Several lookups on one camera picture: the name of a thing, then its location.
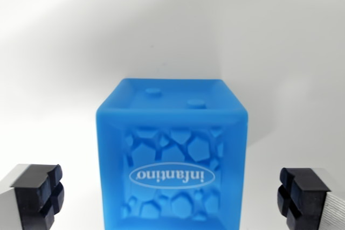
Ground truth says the gripper right finger with silver black pad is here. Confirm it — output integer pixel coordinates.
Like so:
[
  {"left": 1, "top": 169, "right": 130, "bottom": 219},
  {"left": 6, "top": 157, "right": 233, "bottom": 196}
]
[{"left": 277, "top": 167, "right": 345, "bottom": 230}]

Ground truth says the blue infantino silicone cube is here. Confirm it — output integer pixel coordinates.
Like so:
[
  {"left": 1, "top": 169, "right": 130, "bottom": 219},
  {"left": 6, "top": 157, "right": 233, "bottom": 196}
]
[{"left": 95, "top": 78, "right": 249, "bottom": 230}]

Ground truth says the gripper left finger with silver black pad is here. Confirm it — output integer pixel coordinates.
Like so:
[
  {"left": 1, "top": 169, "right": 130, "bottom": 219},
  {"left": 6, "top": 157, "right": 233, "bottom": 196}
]
[{"left": 0, "top": 163, "right": 66, "bottom": 230}]

